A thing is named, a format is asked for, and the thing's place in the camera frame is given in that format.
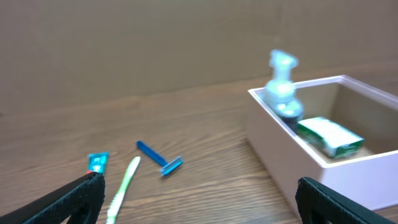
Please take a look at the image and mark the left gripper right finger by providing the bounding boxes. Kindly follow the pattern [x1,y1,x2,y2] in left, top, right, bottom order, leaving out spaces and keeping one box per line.
[295,177,394,224]

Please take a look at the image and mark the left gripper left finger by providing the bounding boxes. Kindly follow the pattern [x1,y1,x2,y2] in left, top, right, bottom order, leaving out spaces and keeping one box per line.
[1,172,105,224]

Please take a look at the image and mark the green white toothbrush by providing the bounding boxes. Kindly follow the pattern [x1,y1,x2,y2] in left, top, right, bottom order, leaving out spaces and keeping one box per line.
[106,156,141,224]

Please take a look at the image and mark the Colgate toothpaste tube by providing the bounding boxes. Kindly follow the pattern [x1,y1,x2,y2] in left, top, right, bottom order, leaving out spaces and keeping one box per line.
[86,152,109,174]

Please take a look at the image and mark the green white soap bar box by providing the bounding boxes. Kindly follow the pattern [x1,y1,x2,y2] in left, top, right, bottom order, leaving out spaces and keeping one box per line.
[297,116,364,159]

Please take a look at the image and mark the blue disposable razor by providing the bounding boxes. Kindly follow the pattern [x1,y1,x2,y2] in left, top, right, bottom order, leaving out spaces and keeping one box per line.
[136,141,183,177]

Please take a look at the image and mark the clear foam soap pump bottle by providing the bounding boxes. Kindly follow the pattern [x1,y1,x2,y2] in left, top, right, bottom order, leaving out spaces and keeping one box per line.
[263,49,304,132]

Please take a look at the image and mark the white open cardboard box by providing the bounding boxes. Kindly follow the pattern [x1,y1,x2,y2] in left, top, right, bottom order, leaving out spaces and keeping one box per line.
[247,75,397,210]

